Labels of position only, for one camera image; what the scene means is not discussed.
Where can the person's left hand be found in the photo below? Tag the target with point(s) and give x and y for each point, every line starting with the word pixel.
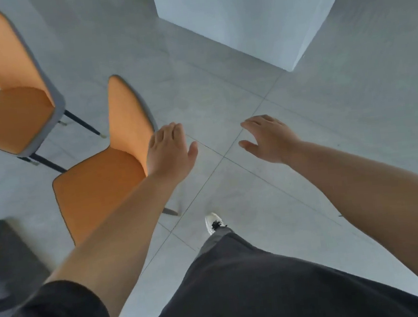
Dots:
pixel 167 157

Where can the person's left middle finger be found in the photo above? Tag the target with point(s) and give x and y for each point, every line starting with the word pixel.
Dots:
pixel 168 131

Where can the person's right forearm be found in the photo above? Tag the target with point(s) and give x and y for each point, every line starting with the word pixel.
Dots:
pixel 368 190

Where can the orange chair with black legs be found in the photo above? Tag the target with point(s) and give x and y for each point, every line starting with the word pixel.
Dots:
pixel 10 116
pixel 98 185

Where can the white shoe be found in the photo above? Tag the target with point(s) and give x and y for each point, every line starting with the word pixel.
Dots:
pixel 213 222

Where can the person's left thumb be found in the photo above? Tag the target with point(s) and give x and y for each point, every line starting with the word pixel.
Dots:
pixel 193 152

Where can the white block cabinet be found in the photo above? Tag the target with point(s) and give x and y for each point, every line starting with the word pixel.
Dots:
pixel 251 10

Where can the person's left forearm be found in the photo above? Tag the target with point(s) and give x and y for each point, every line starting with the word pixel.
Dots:
pixel 126 231

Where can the person's right hand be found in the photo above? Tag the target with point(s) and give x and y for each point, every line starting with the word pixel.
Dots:
pixel 273 141

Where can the person's right thumb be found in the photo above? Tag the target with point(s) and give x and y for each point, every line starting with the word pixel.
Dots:
pixel 248 147

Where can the person's left little finger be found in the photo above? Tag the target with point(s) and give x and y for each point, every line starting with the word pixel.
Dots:
pixel 151 140

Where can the dark grey chair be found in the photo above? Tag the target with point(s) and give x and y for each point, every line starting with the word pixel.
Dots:
pixel 5 261

